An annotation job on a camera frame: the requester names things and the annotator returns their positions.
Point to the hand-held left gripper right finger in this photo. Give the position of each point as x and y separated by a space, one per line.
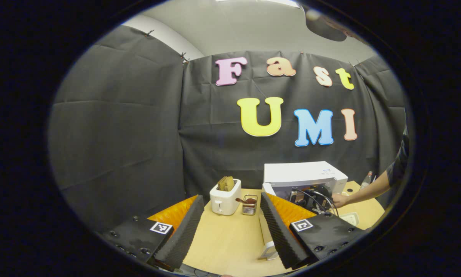
280 234

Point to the brown bread slice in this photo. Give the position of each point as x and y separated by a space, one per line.
226 184

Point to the white microwave oven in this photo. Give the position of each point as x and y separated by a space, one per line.
299 173

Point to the clear bottle red label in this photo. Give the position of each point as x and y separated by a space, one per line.
366 180

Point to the brown spoon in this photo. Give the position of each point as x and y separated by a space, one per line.
249 200

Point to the black backdrop cloth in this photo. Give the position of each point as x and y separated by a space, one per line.
118 134

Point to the white divided bean plate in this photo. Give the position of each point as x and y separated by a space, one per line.
349 218

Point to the white toaster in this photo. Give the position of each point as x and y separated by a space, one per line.
224 202

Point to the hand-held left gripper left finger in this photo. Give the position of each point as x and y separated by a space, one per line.
184 234

